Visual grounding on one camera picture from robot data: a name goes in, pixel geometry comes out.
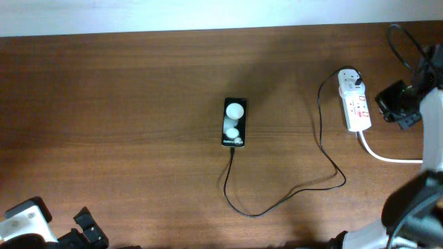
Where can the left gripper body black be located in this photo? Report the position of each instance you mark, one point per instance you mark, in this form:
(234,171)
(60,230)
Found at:
(75,240)

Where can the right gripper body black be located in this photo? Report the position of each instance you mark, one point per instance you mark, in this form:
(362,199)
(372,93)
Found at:
(396,105)

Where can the black Galaxy flip phone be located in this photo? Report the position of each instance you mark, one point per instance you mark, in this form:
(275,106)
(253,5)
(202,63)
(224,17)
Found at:
(234,122)

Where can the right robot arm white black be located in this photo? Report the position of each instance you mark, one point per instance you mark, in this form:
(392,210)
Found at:
(411,217)

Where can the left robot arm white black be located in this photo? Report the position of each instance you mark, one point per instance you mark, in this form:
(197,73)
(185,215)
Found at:
(30,241)

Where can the white USB charger plug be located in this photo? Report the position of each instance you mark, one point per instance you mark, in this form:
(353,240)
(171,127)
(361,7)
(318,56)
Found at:
(350,83)

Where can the white power strip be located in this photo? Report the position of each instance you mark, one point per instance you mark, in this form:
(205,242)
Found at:
(356,112)

